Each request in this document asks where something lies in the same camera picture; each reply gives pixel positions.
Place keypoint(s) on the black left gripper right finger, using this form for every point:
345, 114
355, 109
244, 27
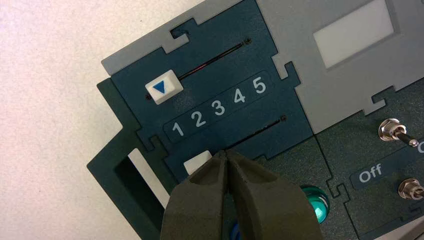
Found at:
268, 212

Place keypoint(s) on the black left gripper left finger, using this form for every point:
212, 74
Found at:
195, 212

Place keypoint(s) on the plain white slider knob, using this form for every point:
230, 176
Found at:
195, 162

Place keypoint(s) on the white slider knob blue triangle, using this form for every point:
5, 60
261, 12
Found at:
164, 87

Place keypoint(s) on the blue round push button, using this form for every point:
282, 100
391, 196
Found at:
236, 232

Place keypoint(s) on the green round push button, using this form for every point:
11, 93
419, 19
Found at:
318, 205

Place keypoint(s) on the dark blue grey control board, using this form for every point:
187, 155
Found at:
232, 66

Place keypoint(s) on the white rectangular display window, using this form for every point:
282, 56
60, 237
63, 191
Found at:
351, 33

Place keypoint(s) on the silver toggle switch with lever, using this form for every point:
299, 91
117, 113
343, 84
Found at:
390, 129

